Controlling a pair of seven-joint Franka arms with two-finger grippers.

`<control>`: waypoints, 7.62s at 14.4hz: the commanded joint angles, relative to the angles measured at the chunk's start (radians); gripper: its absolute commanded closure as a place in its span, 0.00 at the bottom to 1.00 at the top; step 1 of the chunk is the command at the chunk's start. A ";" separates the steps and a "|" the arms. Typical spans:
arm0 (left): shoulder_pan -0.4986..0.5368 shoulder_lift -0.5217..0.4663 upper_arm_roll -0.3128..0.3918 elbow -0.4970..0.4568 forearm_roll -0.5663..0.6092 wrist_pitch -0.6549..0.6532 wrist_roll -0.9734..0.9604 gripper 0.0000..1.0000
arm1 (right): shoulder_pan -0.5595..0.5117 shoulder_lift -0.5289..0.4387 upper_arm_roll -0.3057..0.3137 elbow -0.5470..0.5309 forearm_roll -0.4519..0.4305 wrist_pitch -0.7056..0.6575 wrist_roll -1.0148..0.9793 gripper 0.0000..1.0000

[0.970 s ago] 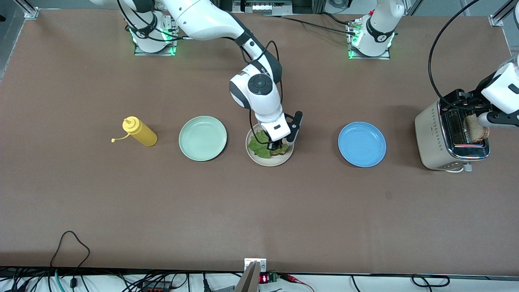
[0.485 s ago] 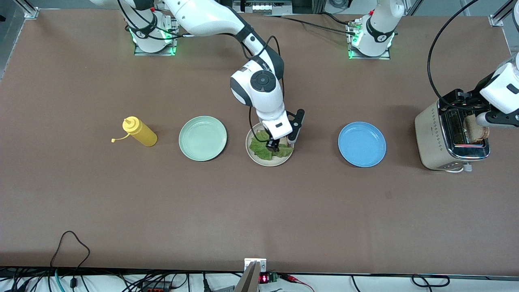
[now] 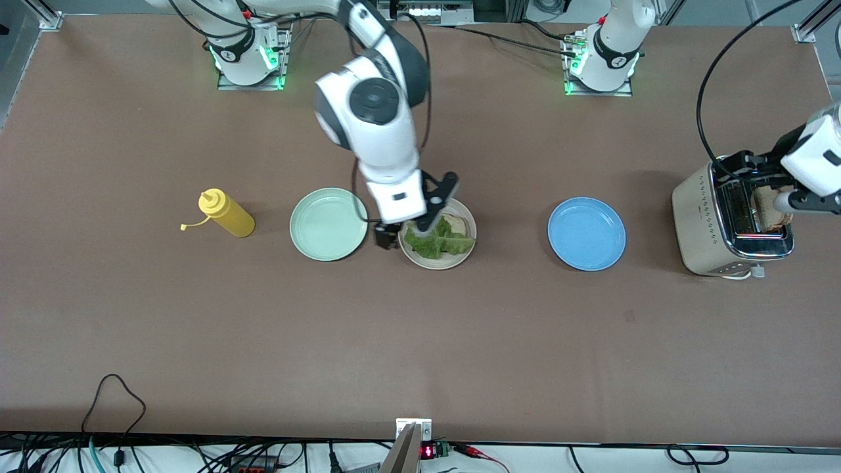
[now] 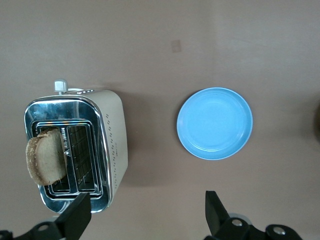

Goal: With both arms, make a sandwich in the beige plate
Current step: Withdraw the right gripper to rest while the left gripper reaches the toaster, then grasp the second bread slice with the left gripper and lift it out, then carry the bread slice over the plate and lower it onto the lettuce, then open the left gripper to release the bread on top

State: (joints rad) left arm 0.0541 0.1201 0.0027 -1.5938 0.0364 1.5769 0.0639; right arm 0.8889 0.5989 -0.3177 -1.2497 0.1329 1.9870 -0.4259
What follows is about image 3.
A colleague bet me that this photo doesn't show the blue plate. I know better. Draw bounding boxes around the blue plate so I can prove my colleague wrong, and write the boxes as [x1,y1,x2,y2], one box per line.
[547,197,627,272]

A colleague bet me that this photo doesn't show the yellow mustard squeeze bottle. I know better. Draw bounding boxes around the yellow mustard squeeze bottle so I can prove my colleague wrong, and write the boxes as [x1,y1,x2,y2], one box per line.
[181,189,256,238]

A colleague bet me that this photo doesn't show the green lettuce leaf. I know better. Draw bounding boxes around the green lettuce leaf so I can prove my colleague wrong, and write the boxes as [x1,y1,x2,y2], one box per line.
[403,215,476,259]

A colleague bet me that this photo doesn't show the beige plate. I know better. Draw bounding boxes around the beige plate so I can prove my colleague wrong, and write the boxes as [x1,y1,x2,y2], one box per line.
[398,195,478,271]

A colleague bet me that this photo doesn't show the black coiled cable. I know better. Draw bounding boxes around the black coiled cable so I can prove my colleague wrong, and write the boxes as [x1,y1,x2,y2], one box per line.
[666,445,730,466]

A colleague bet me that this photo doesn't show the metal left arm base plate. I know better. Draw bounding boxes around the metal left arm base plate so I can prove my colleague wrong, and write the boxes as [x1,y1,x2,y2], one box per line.
[563,33,635,98]

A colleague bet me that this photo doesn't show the black rack device white lights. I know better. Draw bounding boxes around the black rack device white lights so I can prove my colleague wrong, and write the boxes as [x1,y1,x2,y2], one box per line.
[388,0,475,24]

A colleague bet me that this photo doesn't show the grey metal bar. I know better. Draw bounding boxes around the grey metal bar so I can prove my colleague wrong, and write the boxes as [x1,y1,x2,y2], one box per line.
[379,423,422,473]

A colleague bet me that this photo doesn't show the thin black looped cable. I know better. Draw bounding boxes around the thin black looped cable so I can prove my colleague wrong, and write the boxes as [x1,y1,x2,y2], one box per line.
[81,374,147,468]

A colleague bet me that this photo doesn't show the aluminium frame extrusion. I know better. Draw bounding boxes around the aluminium frame extrusion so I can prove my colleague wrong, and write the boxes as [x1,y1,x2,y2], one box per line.
[26,0,64,31]
[792,0,830,44]

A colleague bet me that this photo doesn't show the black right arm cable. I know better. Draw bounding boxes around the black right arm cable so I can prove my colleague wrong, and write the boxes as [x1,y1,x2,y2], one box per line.
[168,0,434,221]

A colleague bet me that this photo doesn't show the beige chrome toaster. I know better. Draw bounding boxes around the beige chrome toaster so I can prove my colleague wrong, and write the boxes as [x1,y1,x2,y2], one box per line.
[671,155,796,277]

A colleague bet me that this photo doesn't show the white toaster power cord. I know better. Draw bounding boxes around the white toaster power cord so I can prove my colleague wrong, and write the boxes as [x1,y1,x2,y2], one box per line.
[719,263,767,282]

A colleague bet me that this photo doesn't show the silver bracket plate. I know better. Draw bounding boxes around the silver bracket plate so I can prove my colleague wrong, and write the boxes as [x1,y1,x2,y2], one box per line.
[396,418,433,440]

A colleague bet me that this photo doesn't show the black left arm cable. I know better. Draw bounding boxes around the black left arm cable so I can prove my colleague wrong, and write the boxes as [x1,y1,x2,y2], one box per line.
[696,0,806,175]

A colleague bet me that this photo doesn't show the pale green plate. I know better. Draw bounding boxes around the pale green plate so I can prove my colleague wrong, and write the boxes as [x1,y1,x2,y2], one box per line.
[290,188,369,262]

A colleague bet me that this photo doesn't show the black table cable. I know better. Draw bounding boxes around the black table cable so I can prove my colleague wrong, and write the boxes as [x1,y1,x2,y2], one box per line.
[427,18,582,60]

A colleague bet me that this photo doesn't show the red clip lead wire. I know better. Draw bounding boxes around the red clip lead wire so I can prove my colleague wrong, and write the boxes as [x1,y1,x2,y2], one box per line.
[452,443,512,473]

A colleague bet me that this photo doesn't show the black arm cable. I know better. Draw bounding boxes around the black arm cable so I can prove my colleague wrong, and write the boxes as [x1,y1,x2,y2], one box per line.
[696,0,806,175]
[168,0,434,221]

